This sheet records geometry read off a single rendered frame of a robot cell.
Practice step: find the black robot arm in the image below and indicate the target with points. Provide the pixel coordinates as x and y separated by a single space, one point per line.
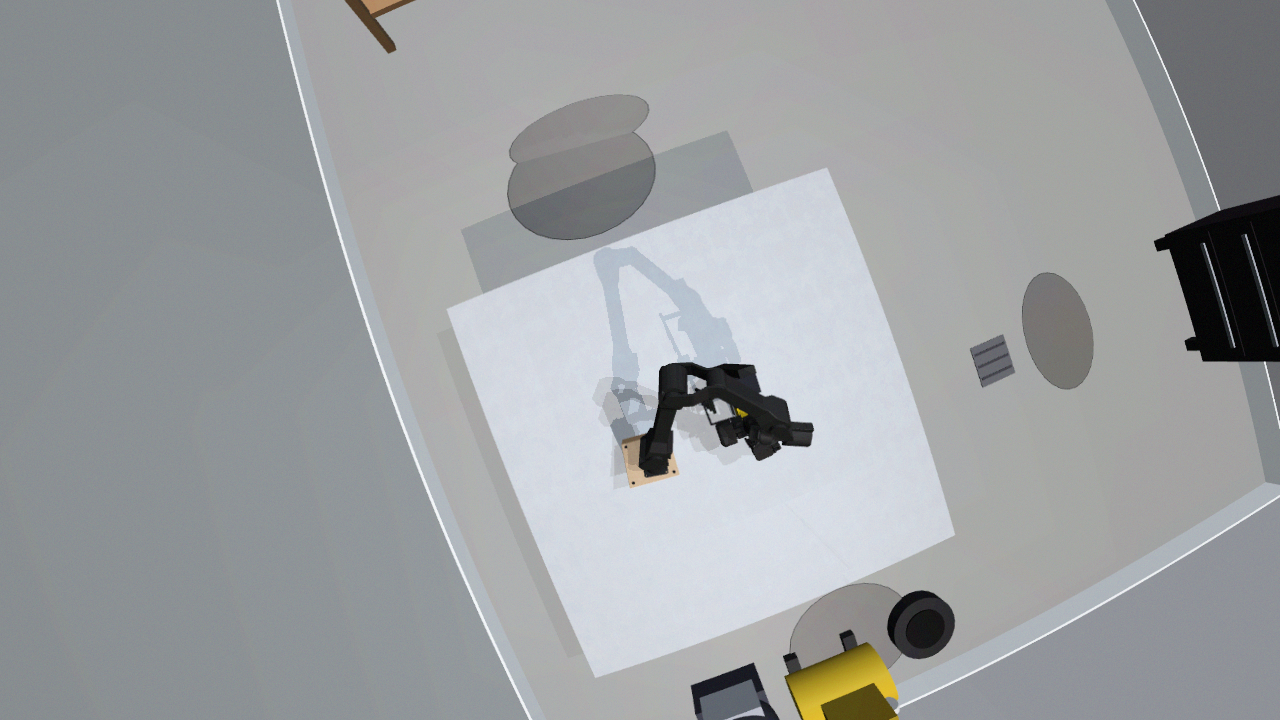
772 419

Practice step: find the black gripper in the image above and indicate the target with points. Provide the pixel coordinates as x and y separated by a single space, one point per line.
729 432

